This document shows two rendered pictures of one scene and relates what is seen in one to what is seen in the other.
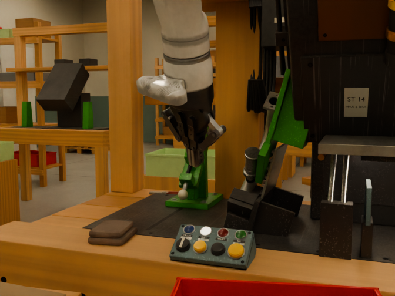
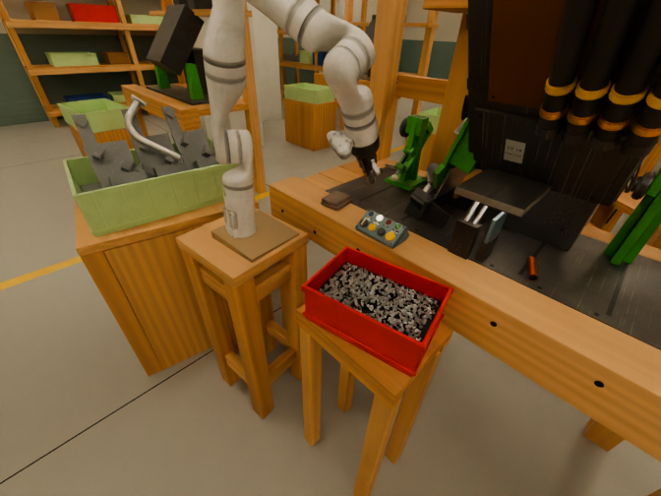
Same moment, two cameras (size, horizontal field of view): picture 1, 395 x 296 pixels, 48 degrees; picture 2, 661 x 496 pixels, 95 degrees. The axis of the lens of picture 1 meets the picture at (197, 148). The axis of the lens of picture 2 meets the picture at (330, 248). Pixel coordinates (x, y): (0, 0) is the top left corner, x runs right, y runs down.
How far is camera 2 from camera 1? 0.32 m
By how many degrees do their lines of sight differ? 37
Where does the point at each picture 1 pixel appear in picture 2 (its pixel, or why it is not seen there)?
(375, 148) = (493, 202)
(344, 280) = (445, 274)
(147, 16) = not seen: outside the picture
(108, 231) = (330, 201)
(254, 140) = not seen: hidden behind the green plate
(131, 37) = (390, 38)
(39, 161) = not seen: hidden behind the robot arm
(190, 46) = (355, 120)
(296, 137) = (466, 164)
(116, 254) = (330, 217)
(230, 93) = (454, 99)
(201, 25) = (362, 106)
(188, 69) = (355, 134)
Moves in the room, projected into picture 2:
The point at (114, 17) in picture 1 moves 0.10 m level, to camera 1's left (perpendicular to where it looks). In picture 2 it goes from (381, 19) to (359, 19)
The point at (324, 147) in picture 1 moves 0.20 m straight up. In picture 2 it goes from (458, 190) to (486, 100)
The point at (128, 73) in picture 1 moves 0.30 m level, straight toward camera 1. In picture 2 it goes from (385, 71) to (371, 79)
